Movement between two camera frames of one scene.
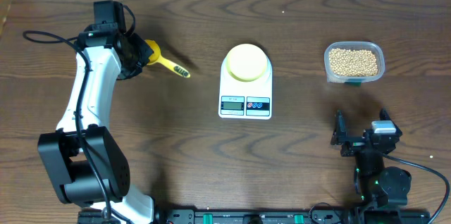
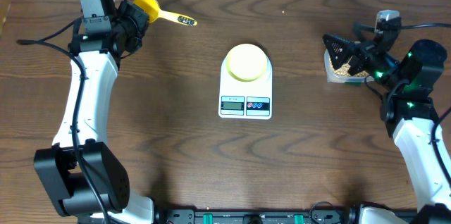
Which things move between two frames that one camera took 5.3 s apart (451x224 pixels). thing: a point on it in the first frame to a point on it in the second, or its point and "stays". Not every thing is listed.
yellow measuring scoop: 156,57 to 151,6
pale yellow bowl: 246,63 stays
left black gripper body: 139,52 to 132,25
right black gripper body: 353,144 to 382,66
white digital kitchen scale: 240,100 stays
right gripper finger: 340,134 to 342,50
